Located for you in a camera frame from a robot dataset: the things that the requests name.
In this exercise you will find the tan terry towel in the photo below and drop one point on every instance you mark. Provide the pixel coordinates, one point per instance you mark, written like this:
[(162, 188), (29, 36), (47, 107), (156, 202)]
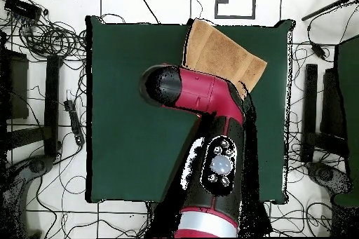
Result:
[(218, 54)]

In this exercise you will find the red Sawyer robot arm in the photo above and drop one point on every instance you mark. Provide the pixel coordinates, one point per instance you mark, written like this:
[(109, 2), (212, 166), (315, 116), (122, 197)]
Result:
[(202, 96)]

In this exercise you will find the black flat panel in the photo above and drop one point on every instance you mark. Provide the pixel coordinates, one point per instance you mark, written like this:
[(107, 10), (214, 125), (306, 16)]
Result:
[(332, 101), (16, 87)]

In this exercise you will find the dark green tablecloth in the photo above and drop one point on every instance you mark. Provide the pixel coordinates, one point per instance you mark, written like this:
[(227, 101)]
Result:
[(126, 138)]

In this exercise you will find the black power strip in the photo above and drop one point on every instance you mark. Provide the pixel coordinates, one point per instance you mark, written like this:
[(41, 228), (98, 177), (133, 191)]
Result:
[(74, 121)]

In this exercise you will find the grey chair base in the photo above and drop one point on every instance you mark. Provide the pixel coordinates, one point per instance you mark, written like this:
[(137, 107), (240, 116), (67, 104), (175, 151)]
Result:
[(36, 164), (325, 174)]

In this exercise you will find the black power adapter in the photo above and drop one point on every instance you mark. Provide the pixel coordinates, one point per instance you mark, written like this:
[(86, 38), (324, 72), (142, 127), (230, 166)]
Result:
[(318, 50)]

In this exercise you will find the black tripod pole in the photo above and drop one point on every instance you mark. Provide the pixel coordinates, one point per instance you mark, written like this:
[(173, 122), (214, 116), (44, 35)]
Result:
[(322, 10)]

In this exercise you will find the black device box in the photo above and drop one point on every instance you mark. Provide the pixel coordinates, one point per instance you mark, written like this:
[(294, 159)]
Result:
[(22, 7)]

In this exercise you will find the black frame bar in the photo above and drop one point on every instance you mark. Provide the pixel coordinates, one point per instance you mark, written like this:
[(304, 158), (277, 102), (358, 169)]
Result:
[(52, 104), (310, 104)]

